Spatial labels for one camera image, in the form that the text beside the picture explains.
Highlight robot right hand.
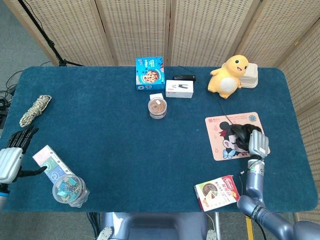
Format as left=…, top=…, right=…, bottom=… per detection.
left=234, top=123, right=270, bottom=160

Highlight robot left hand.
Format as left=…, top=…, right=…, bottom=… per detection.
left=0, top=126, right=48, bottom=186

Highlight black computer mouse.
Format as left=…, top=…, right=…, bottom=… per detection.
left=229, top=124, right=251, bottom=152

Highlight thin dark cable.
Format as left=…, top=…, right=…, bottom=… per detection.
left=176, top=65, right=235, bottom=128

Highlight cartoon girl mouse pad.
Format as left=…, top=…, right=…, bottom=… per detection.
left=204, top=111, right=271, bottom=162

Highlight white box green blue squares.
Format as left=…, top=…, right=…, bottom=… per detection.
left=32, top=144, right=76, bottom=185

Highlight red white snack packet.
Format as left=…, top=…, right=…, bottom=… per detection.
left=194, top=174, right=242, bottom=212

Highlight clear jar of binder clips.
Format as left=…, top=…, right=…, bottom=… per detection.
left=52, top=174, right=90, bottom=208

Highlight beige lunch box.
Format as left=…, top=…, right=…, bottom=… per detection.
left=239, top=62, right=259, bottom=89

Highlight yellow dinosaur plush toy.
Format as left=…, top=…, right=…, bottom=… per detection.
left=207, top=54, right=249, bottom=100

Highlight silver table leg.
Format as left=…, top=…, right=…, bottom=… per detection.
left=213, top=211, right=222, bottom=240

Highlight white box black print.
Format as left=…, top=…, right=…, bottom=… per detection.
left=165, top=79, right=194, bottom=99

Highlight flat black device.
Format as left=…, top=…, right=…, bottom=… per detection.
left=172, top=74, right=197, bottom=82

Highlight round can of rubber bands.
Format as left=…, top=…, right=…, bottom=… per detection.
left=147, top=97, right=168, bottom=120

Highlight blue table cloth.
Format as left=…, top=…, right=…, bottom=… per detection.
left=0, top=65, right=319, bottom=213

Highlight black tripod stand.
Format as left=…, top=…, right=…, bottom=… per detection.
left=17, top=0, right=85, bottom=67

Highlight blue cookie box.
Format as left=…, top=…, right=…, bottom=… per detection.
left=135, top=56, right=166, bottom=91

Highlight blue grey robot torso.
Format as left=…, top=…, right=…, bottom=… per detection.
left=96, top=211, right=221, bottom=240

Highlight wicker folding screen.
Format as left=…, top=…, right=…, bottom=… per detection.
left=3, top=0, right=320, bottom=240

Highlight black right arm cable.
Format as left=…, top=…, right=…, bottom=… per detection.
left=238, top=159, right=267, bottom=240

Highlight braided rope bundle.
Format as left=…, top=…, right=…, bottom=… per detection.
left=19, top=94, right=52, bottom=128

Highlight black floor cables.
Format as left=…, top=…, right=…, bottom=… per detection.
left=0, top=69, right=25, bottom=126

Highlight black cables under table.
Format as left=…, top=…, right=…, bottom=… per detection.
left=86, top=211, right=101, bottom=238

